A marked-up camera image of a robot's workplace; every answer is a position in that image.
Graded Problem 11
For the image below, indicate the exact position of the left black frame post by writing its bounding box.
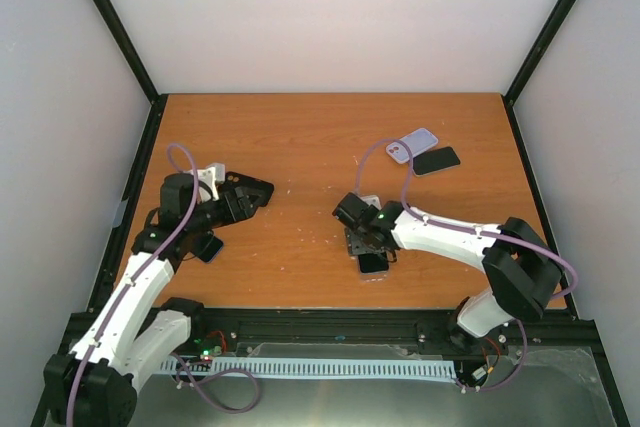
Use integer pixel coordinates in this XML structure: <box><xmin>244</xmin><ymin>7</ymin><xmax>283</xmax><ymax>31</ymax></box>
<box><xmin>92</xmin><ymin>0</ymin><xmax>160</xmax><ymax>104</ymax></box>

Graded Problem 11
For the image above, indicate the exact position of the right black table rail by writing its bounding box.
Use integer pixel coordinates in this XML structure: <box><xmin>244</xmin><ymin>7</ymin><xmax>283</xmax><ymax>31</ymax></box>
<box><xmin>501</xmin><ymin>96</ymin><xmax>579</xmax><ymax>321</ymax></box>

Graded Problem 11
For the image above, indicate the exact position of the dark blue phone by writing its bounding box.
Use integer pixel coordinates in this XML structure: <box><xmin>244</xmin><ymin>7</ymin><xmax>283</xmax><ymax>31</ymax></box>
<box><xmin>192</xmin><ymin>233</ymin><xmax>224</xmax><ymax>264</ymax></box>

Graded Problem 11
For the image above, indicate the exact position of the left black table rail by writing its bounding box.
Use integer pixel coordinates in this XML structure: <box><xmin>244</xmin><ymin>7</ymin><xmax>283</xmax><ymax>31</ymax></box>
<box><xmin>87</xmin><ymin>94</ymin><xmax>169</xmax><ymax>313</ymax></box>

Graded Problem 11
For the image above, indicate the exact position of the black table rail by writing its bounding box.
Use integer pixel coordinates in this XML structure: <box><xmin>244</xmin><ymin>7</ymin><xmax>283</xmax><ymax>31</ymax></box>
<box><xmin>501</xmin><ymin>96</ymin><xmax>579</xmax><ymax>321</ymax></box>
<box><xmin>87</xmin><ymin>94</ymin><xmax>169</xmax><ymax>313</ymax></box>

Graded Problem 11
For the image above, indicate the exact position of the right controller wiring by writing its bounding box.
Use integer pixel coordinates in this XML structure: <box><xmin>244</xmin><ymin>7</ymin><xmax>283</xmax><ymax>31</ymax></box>
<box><xmin>469</xmin><ymin>336</ymin><xmax>506</xmax><ymax>383</ymax></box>

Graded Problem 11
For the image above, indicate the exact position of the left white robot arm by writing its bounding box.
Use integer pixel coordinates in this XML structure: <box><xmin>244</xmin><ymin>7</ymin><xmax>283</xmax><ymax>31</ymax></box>
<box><xmin>44</xmin><ymin>164</ymin><xmax>275</xmax><ymax>426</ymax></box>

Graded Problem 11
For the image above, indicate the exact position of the black frame post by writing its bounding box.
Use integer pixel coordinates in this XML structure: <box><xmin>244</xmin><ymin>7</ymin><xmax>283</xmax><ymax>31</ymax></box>
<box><xmin>503</xmin><ymin>0</ymin><xmax>577</xmax><ymax>109</ymax></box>
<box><xmin>92</xmin><ymin>0</ymin><xmax>160</xmax><ymax>104</ymax></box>

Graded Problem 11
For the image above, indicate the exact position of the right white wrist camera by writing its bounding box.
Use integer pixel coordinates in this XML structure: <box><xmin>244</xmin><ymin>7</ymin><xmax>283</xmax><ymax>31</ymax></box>
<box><xmin>361</xmin><ymin>195</ymin><xmax>381</xmax><ymax>210</ymax></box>

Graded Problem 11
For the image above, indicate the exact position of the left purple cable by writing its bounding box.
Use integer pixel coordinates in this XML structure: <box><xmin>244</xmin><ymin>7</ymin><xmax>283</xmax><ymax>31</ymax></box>
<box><xmin>65</xmin><ymin>143</ymin><xmax>206</xmax><ymax>426</ymax></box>

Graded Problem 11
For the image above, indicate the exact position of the right black frame post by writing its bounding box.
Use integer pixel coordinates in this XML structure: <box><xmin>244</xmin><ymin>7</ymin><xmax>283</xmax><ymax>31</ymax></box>
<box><xmin>503</xmin><ymin>0</ymin><xmax>577</xmax><ymax>109</ymax></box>

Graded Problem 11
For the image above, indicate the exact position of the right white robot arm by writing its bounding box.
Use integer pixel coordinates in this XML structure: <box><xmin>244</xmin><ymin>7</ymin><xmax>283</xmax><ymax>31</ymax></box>
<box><xmin>332</xmin><ymin>193</ymin><xmax>565</xmax><ymax>352</ymax></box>

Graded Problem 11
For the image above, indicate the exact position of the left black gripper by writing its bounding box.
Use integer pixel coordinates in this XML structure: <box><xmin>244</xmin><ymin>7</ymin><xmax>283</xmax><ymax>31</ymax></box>
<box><xmin>186</xmin><ymin>186</ymin><xmax>265</xmax><ymax>235</ymax></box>

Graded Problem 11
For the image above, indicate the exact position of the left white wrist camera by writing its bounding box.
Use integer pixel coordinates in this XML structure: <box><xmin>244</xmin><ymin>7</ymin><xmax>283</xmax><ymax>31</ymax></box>
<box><xmin>197</xmin><ymin>163</ymin><xmax>226</xmax><ymax>202</ymax></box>

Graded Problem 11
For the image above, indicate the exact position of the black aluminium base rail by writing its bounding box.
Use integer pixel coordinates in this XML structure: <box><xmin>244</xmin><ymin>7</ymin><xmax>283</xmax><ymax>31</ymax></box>
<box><xmin>57</xmin><ymin>308</ymin><xmax>604</xmax><ymax>360</ymax></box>

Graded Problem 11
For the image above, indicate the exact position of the lavender phone case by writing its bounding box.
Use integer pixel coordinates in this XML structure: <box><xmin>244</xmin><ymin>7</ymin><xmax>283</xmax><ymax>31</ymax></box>
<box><xmin>385</xmin><ymin>127</ymin><xmax>439</xmax><ymax>164</ymax></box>

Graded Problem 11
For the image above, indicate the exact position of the white phone black screen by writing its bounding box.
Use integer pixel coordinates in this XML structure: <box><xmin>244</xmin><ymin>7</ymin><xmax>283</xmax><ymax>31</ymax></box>
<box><xmin>412</xmin><ymin>146</ymin><xmax>461</xmax><ymax>176</ymax></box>

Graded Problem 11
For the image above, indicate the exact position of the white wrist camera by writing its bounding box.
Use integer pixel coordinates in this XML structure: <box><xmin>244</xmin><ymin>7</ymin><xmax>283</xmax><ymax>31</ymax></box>
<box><xmin>197</xmin><ymin>163</ymin><xmax>226</xmax><ymax>202</ymax></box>
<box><xmin>361</xmin><ymin>195</ymin><xmax>381</xmax><ymax>210</ymax></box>

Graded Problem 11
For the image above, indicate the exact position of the light blue cable duct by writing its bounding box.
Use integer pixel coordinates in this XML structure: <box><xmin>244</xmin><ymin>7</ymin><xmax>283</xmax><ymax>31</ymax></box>
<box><xmin>187</xmin><ymin>357</ymin><xmax>456</xmax><ymax>382</ymax></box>

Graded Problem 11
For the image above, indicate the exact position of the left controller board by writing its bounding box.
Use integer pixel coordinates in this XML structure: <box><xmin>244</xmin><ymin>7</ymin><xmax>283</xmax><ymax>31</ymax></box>
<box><xmin>194</xmin><ymin>330</ymin><xmax>228</xmax><ymax>362</ymax></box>

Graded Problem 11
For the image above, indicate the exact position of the blue smartphone black screen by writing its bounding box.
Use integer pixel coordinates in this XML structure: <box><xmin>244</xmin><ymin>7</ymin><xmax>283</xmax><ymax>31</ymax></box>
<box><xmin>357</xmin><ymin>253</ymin><xmax>391</xmax><ymax>276</ymax></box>

